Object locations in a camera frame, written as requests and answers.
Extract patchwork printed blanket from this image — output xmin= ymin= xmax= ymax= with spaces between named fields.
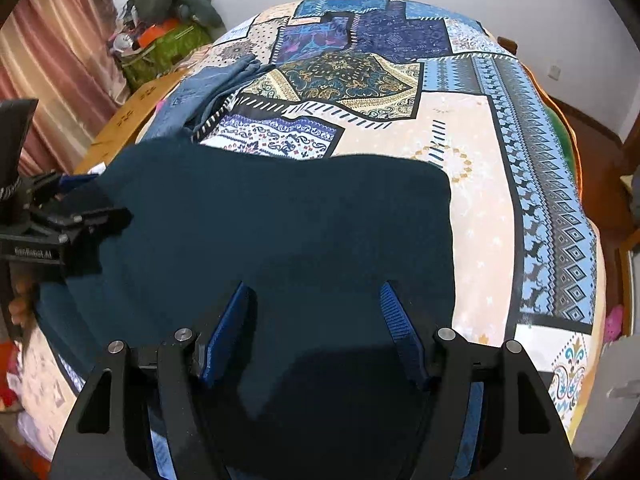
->
xmin=15 ymin=0 xmax=602 ymax=461

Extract pink striped curtain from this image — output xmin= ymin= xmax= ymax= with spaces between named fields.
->
xmin=0 ymin=0 xmax=132 ymax=176

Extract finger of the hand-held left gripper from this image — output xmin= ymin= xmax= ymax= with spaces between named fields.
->
xmin=19 ymin=170 xmax=108 ymax=207
xmin=30 ymin=204 xmax=135 ymax=248

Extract person's left hand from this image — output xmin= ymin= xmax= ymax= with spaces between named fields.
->
xmin=9 ymin=277 xmax=43 ymax=328

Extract wooden furniture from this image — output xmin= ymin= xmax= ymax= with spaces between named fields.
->
xmin=550 ymin=99 xmax=640 ymax=321

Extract orange cloth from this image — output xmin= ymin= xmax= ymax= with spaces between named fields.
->
xmin=134 ymin=19 xmax=180 ymax=50

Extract green patterned bag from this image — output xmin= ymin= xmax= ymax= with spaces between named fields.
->
xmin=121 ymin=19 xmax=213 ymax=92

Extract brown cardboard box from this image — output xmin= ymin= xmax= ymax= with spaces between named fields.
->
xmin=75 ymin=71 xmax=192 ymax=177

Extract pink plastic toy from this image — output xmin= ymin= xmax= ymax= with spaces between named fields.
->
xmin=602 ymin=305 xmax=626 ymax=344

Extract blue jeans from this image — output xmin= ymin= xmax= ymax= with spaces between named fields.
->
xmin=149 ymin=54 xmax=264 ymax=142

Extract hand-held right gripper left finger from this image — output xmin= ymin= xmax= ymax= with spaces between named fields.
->
xmin=52 ymin=281 xmax=257 ymax=480

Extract dark teal pants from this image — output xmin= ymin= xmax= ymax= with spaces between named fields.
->
xmin=32 ymin=137 xmax=457 ymax=480

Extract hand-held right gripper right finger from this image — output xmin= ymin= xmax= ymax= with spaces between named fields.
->
xmin=381 ymin=281 xmax=576 ymax=480

